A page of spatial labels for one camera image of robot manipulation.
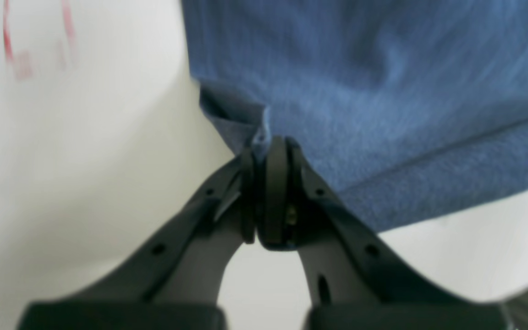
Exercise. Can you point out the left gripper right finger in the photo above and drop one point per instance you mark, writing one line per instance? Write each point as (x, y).
(355, 280)

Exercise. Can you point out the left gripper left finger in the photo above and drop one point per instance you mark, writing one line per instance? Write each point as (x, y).
(172, 282)

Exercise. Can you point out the dark blue t-shirt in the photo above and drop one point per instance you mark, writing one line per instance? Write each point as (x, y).
(409, 109)

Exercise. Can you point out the red tape rectangle marking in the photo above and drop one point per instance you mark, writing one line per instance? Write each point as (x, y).
(39, 38)

